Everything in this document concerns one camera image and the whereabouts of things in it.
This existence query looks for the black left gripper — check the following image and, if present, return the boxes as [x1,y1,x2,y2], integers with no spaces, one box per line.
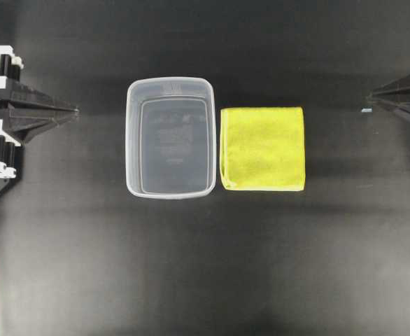
[0,45,79,194]

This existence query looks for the clear plastic container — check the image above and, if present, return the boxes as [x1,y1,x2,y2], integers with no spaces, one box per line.
[125,76,217,200]

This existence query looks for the yellow folded towel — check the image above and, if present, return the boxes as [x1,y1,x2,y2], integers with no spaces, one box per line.
[220,107,306,192]

